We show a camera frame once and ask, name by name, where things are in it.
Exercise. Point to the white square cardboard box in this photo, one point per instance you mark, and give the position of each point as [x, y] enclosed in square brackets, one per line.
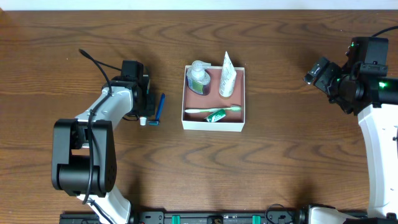
[233, 121]

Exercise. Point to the green soap bar pack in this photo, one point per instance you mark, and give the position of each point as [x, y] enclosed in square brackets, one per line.
[216, 116]

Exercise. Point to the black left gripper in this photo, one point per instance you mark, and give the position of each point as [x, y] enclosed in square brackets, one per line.
[148, 101]

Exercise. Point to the Colgate toothpaste tube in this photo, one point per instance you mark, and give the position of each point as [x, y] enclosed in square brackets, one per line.
[142, 120]

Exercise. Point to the green white toothbrush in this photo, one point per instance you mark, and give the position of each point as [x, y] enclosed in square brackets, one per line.
[212, 110]

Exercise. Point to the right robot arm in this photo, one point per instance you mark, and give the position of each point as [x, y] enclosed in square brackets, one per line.
[364, 90]

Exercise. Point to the clear pump sanitizer bottle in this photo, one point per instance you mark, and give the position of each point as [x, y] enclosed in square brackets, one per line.
[198, 79]

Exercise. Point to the white lotion tube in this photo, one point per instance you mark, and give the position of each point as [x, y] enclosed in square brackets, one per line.
[228, 77]

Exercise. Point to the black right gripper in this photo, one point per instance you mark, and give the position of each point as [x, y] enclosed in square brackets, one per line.
[321, 76]

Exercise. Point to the blue disposable razor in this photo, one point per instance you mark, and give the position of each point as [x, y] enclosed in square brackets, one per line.
[158, 112]

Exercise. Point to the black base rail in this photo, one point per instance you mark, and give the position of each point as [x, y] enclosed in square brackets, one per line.
[158, 217]

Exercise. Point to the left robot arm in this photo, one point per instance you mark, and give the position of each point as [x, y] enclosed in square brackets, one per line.
[84, 156]

